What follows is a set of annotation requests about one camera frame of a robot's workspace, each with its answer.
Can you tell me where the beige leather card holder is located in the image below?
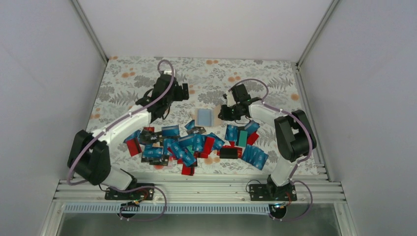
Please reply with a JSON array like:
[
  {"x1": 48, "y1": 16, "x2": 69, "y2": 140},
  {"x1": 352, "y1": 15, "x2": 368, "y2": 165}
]
[{"x1": 195, "y1": 105, "x2": 223, "y2": 127}]

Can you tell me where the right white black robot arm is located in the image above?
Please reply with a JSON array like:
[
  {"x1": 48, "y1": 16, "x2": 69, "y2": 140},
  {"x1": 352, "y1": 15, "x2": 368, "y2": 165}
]
[{"x1": 218, "y1": 84, "x2": 317, "y2": 200}]

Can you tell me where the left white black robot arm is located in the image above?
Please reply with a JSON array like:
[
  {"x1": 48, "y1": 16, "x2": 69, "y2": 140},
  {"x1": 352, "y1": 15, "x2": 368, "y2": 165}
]
[{"x1": 67, "y1": 73, "x2": 189, "y2": 199}]

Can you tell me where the green card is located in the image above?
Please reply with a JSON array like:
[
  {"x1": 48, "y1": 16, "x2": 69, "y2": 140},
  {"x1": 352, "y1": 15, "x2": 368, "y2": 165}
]
[{"x1": 236, "y1": 130, "x2": 248, "y2": 147}]

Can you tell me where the blue card upper right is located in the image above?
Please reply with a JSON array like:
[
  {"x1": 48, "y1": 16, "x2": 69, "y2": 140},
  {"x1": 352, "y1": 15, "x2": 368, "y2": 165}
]
[{"x1": 225, "y1": 124, "x2": 238, "y2": 142}]

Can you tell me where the black VIP card left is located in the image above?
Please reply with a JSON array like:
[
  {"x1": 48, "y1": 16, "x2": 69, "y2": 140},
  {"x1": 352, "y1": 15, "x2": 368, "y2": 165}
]
[{"x1": 139, "y1": 129, "x2": 165, "y2": 145}]

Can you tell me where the blue card upper centre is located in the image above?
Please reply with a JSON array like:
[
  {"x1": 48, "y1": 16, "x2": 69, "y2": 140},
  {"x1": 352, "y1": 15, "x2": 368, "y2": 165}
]
[{"x1": 184, "y1": 120, "x2": 204, "y2": 131}]

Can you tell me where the blue card left lower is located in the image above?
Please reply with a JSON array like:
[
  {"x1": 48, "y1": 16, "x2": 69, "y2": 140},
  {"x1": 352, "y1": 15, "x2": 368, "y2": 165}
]
[{"x1": 143, "y1": 146, "x2": 163, "y2": 159}]

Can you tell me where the red card far left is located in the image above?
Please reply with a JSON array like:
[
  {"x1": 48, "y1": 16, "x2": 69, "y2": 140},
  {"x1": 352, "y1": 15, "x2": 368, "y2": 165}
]
[{"x1": 125, "y1": 138, "x2": 142, "y2": 157}]

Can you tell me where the red card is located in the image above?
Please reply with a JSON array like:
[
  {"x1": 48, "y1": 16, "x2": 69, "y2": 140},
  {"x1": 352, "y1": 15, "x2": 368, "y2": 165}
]
[
  {"x1": 181, "y1": 165, "x2": 195, "y2": 176},
  {"x1": 125, "y1": 138, "x2": 142, "y2": 157}
]

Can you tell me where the blue card stack right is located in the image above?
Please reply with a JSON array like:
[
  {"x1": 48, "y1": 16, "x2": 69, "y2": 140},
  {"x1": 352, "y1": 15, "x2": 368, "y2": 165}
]
[{"x1": 241, "y1": 145, "x2": 269, "y2": 170}]

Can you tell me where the red card bottom centre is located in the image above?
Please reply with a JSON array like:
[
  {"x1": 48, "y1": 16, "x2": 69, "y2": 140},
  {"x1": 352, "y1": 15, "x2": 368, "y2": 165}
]
[{"x1": 181, "y1": 165, "x2": 195, "y2": 176}]

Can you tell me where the floral patterned table mat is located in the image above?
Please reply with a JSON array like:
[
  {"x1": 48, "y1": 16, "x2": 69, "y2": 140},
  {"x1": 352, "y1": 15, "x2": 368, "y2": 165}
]
[{"x1": 87, "y1": 56, "x2": 301, "y2": 175}]

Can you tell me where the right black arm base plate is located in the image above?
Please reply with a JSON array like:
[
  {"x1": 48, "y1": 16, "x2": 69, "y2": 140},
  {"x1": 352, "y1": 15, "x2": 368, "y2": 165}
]
[{"x1": 248, "y1": 183, "x2": 298, "y2": 202}]

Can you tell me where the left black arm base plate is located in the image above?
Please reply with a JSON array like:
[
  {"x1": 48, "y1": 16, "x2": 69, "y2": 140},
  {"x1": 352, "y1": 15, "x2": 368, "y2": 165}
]
[{"x1": 104, "y1": 183, "x2": 155, "y2": 201}]

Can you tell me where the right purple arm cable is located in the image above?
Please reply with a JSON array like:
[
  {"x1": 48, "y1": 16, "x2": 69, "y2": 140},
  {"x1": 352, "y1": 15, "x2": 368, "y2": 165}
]
[{"x1": 229, "y1": 78, "x2": 315, "y2": 222}]

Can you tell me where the aluminium rail frame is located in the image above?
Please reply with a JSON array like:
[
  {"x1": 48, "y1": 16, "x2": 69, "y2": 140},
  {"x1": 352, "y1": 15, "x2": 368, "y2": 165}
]
[{"x1": 53, "y1": 173, "x2": 346, "y2": 204}]

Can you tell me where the grey slotted cable duct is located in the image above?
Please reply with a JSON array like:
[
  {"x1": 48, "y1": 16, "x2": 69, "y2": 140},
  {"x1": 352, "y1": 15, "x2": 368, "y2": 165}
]
[{"x1": 63, "y1": 203, "x2": 269, "y2": 215}]

